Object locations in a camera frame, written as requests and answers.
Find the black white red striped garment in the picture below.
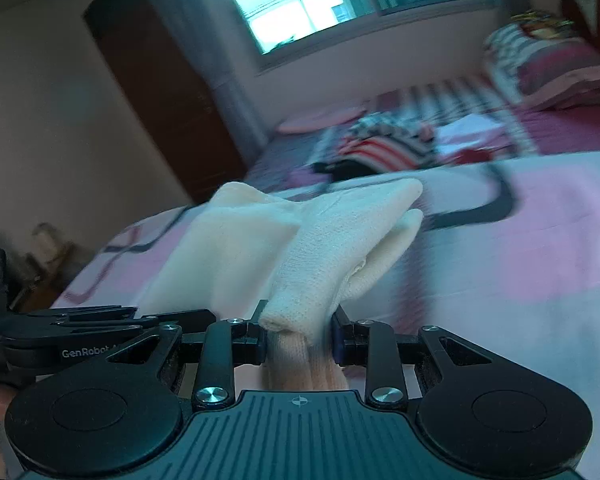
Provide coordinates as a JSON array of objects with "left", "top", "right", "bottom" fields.
[{"left": 312, "top": 112, "right": 437, "bottom": 181}]

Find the grey sheer curtain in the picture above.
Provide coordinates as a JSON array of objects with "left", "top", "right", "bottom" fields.
[{"left": 130, "top": 0, "right": 283, "bottom": 171}]

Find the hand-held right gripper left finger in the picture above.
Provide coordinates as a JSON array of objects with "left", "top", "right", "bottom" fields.
[{"left": 106, "top": 300, "right": 271, "bottom": 410}]

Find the pink grey striped bed sheet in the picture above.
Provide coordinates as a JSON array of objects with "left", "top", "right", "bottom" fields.
[{"left": 245, "top": 72, "right": 600, "bottom": 196}]

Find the pink grey striped pillow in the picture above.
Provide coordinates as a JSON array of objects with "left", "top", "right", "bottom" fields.
[{"left": 482, "top": 22, "right": 600, "bottom": 111}]

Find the dark brown wooden door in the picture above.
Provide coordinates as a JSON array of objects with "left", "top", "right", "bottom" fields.
[{"left": 82, "top": 0, "right": 247, "bottom": 206}]

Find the white cloth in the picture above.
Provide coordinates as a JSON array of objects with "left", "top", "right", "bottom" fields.
[{"left": 435, "top": 117, "right": 512, "bottom": 158}]

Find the pink white patterned blanket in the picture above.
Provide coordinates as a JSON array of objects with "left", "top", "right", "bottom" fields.
[{"left": 50, "top": 152, "right": 600, "bottom": 480}]

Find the window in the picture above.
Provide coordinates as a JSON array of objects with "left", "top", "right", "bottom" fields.
[{"left": 207, "top": 0, "right": 501, "bottom": 75}]

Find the colourful printed item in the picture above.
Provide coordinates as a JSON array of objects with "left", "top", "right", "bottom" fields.
[{"left": 510, "top": 10, "right": 577, "bottom": 39}]

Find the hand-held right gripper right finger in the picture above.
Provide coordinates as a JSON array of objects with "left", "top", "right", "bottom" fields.
[{"left": 331, "top": 307, "right": 497, "bottom": 407}]

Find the cream knit cloth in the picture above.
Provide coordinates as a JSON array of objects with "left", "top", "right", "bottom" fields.
[{"left": 140, "top": 177, "right": 426, "bottom": 392}]

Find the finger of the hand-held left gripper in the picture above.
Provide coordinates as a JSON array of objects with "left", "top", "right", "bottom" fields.
[
  {"left": 55, "top": 304, "right": 142, "bottom": 323},
  {"left": 62, "top": 308, "right": 217, "bottom": 343}
]

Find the blurred beige object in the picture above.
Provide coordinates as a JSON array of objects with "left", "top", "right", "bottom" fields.
[{"left": 15, "top": 222, "right": 83, "bottom": 311}]

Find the flat pink pillow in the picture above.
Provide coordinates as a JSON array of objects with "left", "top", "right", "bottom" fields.
[{"left": 277, "top": 105, "right": 371, "bottom": 135}]

